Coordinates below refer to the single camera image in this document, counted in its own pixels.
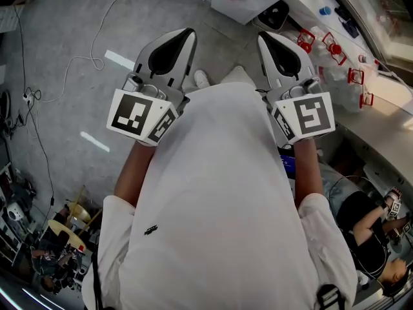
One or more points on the black gadget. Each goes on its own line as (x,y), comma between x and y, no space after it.
(341,11)

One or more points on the dark blue pouch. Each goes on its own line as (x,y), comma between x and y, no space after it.
(351,28)

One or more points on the person's left forearm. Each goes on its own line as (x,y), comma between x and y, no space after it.
(134,173)

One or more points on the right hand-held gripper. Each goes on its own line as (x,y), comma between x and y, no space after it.
(314,115)

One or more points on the person's right forearm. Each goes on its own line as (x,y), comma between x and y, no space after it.
(308,173)

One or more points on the small jar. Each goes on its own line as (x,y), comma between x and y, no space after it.
(362,58)

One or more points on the yellow wooden stool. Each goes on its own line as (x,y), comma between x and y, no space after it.
(80,213)

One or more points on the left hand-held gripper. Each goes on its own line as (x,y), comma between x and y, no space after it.
(129,115)

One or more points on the person's white shirt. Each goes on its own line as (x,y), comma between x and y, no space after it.
(209,205)

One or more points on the white water dispenser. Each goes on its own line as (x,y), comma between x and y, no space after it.
(272,15)

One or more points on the long white counter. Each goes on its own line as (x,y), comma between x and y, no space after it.
(371,118)

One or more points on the person's white shoe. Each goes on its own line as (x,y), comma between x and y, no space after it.
(235,73)
(201,78)

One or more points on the round wooden table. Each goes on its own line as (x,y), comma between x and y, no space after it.
(66,234)

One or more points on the blue cup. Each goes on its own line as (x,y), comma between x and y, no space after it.
(325,11)

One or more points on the blue screen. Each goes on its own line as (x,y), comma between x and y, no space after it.
(288,161)

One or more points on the cluttered shelf rack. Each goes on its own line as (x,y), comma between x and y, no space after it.
(14,215)

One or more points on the white wall plug socket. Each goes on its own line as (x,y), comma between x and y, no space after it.
(27,97)

